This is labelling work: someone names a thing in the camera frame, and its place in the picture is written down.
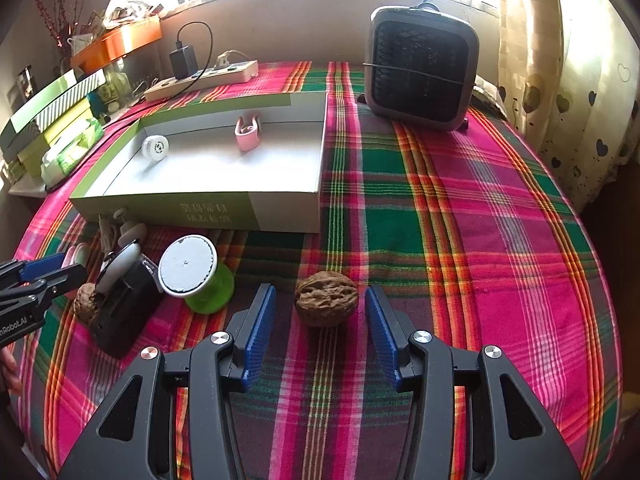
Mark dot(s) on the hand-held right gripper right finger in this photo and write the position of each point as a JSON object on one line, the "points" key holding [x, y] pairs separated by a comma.
{"points": [[382, 330]]}

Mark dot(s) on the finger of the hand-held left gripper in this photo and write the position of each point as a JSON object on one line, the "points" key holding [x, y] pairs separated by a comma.
{"points": [[55, 280], [42, 267]]}

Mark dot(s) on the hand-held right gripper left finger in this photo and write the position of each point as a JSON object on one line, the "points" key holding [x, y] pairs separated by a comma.
{"points": [[260, 330]]}

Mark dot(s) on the pink clip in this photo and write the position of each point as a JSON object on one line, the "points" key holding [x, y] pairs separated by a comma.
{"points": [[77, 255], [247, 135]]}

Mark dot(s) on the brown walnut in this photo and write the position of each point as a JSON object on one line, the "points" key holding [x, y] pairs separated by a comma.
{"points": [[325, 300], [86, 305]]}

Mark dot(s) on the white oval case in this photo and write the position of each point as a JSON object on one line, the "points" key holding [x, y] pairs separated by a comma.
{"points": [[117, 270]]}

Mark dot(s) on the green spool with white top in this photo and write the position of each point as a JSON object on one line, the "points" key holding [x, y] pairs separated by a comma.
{"points": [[210, 290]]}

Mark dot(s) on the black battery charger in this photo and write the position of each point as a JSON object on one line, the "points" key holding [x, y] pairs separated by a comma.
{"points": [[125, 315]]}

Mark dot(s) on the white knob hook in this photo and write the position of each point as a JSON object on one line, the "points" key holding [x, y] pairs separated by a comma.
{"points": [[131, 232]]}

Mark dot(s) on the green and white cardboard box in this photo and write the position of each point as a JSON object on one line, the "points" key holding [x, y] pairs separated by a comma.
{"points": [[225, 170]]}

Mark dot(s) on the white round cap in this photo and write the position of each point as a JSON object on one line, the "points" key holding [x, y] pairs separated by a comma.
{"points": [[155, 146]]}

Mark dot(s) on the person's left hand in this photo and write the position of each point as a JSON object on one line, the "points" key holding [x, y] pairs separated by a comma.
{"points": [[9, 370]]}

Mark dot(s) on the green wet wipes packet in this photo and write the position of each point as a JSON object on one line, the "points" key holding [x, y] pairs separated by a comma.
{"points": [[72, 152]]}

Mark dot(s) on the light green box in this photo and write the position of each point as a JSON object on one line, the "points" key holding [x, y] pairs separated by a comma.
{"points": [[60, 127]]}

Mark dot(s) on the green striped flat box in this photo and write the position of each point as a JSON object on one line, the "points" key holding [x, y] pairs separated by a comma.
{"points": [[50, 100]]}

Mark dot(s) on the green label jar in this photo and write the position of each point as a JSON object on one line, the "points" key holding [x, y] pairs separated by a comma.
{"points": [[114, 89]]}

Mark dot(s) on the orange box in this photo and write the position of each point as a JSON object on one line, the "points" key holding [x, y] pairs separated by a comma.
{"points": [[120, 42]]}

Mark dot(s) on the black power adapter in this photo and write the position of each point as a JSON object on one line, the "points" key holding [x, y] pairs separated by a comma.
{"points": [[182, 62]]}

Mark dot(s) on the red flower branches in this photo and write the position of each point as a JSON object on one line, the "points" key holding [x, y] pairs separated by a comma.
{"points": [[62, 15]]}

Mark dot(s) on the white power strip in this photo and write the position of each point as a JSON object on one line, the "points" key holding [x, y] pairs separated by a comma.
{"points": [[225, 74]]}

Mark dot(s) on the grey space heater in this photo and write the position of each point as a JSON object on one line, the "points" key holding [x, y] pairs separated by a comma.
{"points": [[420, 65]]}

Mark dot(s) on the white plug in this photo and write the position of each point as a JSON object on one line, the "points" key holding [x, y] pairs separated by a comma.
{"points": [[229, 59]]}

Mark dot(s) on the white plastic bag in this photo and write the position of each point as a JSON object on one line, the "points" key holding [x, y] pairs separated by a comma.
{"points": [[125, 7]]}

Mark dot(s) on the heart print curtain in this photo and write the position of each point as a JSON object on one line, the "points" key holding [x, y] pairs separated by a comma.
{"points": [[560, 85]]}

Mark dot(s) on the dark picture frame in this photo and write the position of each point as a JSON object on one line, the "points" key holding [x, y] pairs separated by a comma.
{"points": [[22, 79]]}

